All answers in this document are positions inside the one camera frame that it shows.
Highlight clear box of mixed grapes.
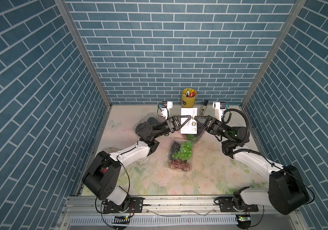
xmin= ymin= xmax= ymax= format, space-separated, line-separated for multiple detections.
xmin=168 ymin=139 xmax=193 ymax=171

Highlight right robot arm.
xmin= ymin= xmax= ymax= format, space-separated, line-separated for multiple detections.
xmin=195 ymin=108 xmax=315 ymax=215

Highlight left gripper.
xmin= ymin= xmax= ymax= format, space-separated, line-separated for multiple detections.
xmin=150 ymin=118 xmax=188 ymax=141

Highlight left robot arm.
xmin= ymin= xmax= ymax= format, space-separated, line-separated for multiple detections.
xmin=81 ymin=115 xmax=192 ymax=212

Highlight clear box of red berries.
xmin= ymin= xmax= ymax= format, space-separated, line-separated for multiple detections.
xmin=99 ymin=146 xmax=120 ymax=174

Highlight white sticker sheet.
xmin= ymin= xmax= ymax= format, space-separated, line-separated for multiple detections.
xmin=180 ymin=107 xmax=198 ymax=135

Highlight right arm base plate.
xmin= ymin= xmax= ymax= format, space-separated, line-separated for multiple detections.
xmin=214 ymin=196 xmax=259 ymax=212

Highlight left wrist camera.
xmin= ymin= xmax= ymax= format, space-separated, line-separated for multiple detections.
xmin=157 ymin=101 xmax=173 ymax=119

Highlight yellow pen cup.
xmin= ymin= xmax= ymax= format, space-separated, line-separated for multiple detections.
xmin=182 ymin=88 xmax=197 ymax=108

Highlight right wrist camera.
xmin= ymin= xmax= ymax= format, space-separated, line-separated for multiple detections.
xmin=213 ymin=102 xmax=229 ymax=121

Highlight clear box of dark grapes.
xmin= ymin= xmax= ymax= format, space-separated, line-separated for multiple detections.
xmin=184 ymin=129 xmax=205 ymax=142

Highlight aluminium mounting rail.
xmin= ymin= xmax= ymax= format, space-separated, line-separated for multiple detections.
xmin=61 ymin=195 xmax=279 ymax=217

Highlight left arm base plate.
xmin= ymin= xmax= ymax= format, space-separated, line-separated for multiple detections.
xmin=103 ymin=197 xmax=144 ymax=214

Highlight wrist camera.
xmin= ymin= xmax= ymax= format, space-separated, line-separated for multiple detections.
xmin=213 ymin=102 xmax=229 ymax=121
xmin=157 ymin=101 xmax=173 ymax=119

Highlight red markers in cup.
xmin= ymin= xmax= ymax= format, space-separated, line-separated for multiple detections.
xmin=183 ymin=89 xmax=196 ymax=98

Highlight clear box of blackberries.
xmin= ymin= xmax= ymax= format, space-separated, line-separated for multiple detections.
xmin=134 ymin=113 xmax=165 ymax=134

